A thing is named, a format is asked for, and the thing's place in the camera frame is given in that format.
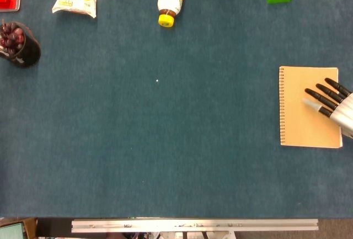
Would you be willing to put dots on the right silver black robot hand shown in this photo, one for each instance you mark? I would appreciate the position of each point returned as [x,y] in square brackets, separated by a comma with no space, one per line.
[344,112]

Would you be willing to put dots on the spiral notebook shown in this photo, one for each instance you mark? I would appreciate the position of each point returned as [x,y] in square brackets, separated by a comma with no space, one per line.
[298,117]

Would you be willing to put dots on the blue felt table cloth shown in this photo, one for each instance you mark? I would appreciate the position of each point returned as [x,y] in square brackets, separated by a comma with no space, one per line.
[110,139]

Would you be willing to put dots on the black cup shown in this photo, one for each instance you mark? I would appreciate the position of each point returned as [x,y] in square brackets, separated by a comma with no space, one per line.
[30,54]

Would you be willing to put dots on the dark red grapes bunch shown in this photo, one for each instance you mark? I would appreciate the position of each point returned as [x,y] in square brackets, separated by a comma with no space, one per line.
[11,39]

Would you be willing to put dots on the teal flat box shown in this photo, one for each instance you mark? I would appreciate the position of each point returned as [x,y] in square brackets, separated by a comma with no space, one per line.
[11,232]

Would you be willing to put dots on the aluminium profile rail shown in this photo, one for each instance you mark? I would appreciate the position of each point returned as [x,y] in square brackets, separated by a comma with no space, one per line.
[193,225]

